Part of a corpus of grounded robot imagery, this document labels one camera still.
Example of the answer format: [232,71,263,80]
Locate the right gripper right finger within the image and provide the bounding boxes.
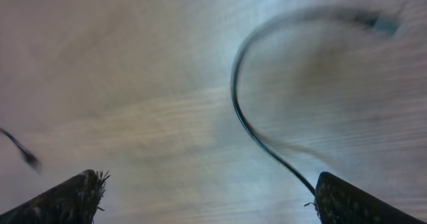
[314,172,424,224]

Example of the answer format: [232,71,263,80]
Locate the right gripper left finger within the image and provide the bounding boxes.
[1,169,110,224]

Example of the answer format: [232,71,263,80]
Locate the black usb cable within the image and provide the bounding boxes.
[0,5,401,197]

